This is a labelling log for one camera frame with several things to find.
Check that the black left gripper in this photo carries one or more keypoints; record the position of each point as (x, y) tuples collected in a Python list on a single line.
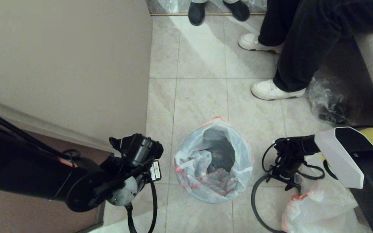
[(155, 170)]

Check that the clear plastic bag dark contents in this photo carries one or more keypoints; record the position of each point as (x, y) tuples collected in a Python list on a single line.
[(327, 100)]

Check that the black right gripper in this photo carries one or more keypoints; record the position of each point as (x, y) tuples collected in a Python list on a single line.
[(288, 158)]

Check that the white sneaker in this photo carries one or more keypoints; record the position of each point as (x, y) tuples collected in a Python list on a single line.
[(269, 91), (251, 42)]

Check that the dark slip-on shoe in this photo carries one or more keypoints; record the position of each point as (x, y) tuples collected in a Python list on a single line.
[(238, 9), (197, 13)]

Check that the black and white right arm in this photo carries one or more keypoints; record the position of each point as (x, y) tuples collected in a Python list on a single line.
[(338, 155)]

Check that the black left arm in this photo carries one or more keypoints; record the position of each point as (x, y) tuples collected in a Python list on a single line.
[(18, 168)]

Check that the person's leg in black trousers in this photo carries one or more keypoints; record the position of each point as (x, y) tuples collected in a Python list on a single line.
[(303, 48), (274, 22)]

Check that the translucent red-print trash bag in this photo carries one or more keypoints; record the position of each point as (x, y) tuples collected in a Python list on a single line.
[(322, 207)]

